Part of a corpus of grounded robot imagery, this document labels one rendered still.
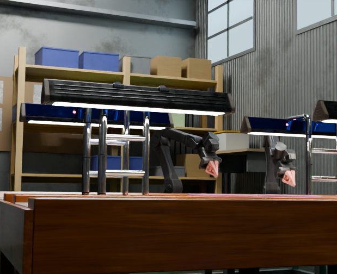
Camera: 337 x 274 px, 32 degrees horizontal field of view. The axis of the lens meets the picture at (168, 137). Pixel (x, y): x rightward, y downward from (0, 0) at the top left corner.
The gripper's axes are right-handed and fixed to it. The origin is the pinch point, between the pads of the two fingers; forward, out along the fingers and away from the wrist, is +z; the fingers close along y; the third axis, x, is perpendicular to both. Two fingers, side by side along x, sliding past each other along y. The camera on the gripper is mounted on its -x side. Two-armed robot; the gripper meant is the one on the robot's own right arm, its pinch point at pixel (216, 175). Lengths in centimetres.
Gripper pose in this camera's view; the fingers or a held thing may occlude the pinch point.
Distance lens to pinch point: 276.3
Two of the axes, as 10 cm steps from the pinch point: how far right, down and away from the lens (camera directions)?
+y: 9.2, 0.4, 4.0
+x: -2.7, 8.0, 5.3
